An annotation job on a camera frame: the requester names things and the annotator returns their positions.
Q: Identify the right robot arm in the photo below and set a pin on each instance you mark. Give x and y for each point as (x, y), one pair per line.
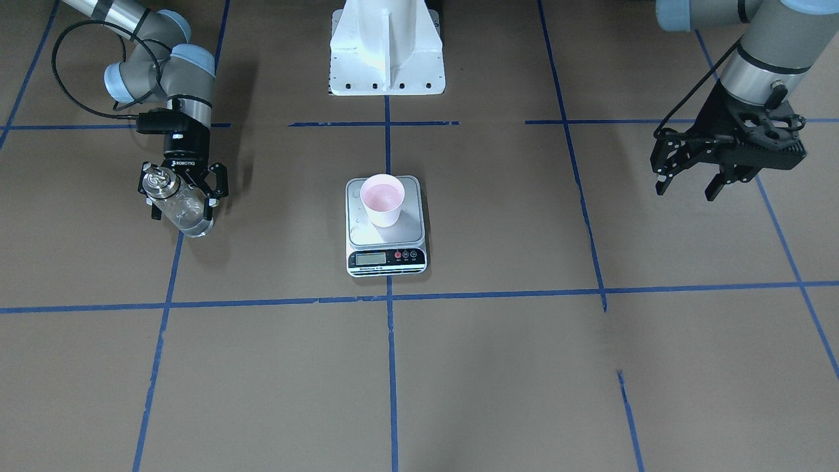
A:
(166, 71)

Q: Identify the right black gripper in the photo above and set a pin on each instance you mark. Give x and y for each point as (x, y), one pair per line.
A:
(185, 147)

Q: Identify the pink paper cup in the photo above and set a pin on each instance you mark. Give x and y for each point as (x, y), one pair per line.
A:
(382, 196)

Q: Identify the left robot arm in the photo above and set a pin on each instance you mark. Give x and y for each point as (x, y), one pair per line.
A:
(764, 66)

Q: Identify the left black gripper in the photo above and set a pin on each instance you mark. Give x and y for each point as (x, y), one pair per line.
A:
(711, 113)

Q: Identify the silver digital kitchen scale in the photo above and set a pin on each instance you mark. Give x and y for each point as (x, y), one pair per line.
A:
(372, 250)

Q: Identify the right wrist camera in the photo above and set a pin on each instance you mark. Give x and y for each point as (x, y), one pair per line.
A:
(155, 122)

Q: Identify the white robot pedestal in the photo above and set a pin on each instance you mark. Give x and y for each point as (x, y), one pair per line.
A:
(387, 48)

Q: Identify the glass sauce bottle steel cap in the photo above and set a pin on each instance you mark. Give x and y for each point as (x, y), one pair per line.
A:
(182, 205)

